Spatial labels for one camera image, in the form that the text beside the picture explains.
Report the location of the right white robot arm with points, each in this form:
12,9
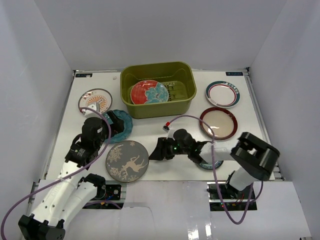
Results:
256,158

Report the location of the left blue table label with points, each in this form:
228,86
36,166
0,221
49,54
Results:
83,75

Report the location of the white plate striped rim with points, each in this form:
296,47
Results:
222,94

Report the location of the red and teal plate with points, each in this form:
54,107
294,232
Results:
149,92

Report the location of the blue table label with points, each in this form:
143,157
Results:
83,75
234,73

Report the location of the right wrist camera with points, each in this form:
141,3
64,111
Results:
169,129

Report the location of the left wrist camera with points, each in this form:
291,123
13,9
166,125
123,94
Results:
92,110

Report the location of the grey deer plate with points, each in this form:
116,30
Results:
127,161

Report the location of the green plastic bin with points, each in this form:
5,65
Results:
178,79

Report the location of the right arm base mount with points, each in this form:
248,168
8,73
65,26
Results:
232,201

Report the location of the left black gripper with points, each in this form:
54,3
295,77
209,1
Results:
113,124

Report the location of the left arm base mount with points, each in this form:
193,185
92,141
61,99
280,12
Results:
112,197

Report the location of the dark red rimmed plate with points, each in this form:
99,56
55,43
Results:
218,122

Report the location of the right blue table label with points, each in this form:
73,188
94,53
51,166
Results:
234,73

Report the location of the teal scalloped plate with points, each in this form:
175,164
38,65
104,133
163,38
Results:
128,126

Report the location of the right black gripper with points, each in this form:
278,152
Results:
161,151

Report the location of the small blue patterned plate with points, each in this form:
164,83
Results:
209,166

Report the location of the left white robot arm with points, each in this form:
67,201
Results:
75,186

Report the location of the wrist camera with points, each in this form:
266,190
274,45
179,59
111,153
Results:
169,129
92,110

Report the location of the orange sunburst plate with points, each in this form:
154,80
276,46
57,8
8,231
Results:
97,96

